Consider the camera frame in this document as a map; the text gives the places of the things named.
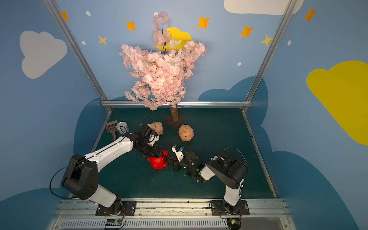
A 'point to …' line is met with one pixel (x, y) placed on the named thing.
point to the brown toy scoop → (111, 128)
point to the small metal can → (122, 127)
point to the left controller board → (113, 223)
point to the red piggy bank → (160, 162)
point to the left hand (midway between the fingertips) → (158, 153)
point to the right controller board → (234, 224)
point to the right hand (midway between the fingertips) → (169, 158)
